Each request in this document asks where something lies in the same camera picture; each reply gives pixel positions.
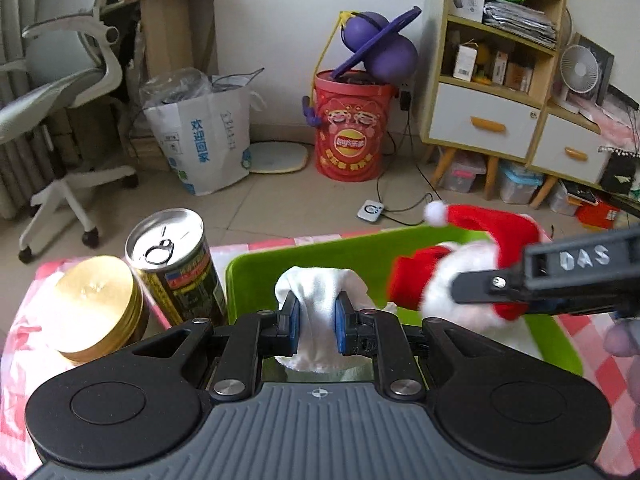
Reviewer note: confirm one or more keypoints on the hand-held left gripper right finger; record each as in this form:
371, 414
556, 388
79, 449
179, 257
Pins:
344, 325

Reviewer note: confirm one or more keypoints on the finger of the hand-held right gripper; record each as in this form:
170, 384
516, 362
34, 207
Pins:
485, 287

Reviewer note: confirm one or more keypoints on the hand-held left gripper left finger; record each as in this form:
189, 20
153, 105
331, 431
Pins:
292, 325

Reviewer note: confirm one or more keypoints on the white cloth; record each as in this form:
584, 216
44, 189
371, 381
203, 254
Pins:
320, 290

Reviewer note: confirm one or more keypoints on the santa claus plush toy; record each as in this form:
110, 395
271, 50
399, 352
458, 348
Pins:
425, 270

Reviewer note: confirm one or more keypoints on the green plastic bin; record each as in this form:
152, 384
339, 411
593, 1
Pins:
320, 255

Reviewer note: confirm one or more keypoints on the person's right hand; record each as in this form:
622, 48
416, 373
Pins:
625, 337

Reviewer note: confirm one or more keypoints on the red box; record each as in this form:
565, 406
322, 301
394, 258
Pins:
597, 215

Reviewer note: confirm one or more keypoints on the small clear storage box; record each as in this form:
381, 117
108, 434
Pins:
562, 200

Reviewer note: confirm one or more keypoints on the black bag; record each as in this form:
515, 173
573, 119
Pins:
617, 172

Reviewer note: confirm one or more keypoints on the blue lidded storage box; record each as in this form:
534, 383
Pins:
520, 182

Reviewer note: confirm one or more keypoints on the clear storage box pink contents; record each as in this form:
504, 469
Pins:
462, 172

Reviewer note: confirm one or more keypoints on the white floor device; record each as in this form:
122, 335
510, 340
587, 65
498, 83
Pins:
371, 210

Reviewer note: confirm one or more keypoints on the red white checkered tablecloth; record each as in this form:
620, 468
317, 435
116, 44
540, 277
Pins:
622, 385

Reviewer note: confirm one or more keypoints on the tin can with pull tab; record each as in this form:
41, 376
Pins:
175, 280

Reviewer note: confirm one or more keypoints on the low wooden drawer cabinet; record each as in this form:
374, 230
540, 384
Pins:
565, 140

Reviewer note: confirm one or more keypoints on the pink plastic sheet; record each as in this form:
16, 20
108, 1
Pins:
620, 120

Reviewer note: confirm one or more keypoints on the white floor scale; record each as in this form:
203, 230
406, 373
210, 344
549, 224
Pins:
275, 157

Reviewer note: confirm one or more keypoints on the tall wooden shelf cabinet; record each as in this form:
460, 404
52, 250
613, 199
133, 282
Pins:
475, 110

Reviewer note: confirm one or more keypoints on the cookie jar with gold lid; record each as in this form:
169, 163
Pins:
95, 300

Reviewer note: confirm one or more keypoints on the red printed bucket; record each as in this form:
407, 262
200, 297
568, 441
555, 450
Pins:
350, 125

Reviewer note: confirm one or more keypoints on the white desk fan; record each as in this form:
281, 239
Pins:
580, 67

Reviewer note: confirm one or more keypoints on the black power adapter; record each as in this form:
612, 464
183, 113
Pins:
405, 100

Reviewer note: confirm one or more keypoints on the white paper bag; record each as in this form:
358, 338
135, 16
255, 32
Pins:
210, 135

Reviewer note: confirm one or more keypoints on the small white carton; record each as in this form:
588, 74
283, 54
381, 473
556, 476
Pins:
466, 62

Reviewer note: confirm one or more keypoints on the yellow toy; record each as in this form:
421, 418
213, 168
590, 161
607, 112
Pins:
483, 57

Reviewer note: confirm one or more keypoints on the white standing fan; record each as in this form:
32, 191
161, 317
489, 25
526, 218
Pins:
565, 30

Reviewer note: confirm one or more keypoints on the purple jump ball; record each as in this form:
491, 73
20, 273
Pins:
390, 60

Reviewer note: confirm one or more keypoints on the stack of papers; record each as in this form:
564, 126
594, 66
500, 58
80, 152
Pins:
520, 25

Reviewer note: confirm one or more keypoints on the clear plastic bag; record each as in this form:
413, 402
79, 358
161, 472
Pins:
175, 85

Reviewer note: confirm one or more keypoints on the wooden desk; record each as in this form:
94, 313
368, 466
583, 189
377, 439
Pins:
175, 35

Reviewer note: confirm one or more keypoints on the grey white office chair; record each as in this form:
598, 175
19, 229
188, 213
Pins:
65, 50

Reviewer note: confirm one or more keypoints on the dark picture frame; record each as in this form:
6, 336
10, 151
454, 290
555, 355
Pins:
604, 55

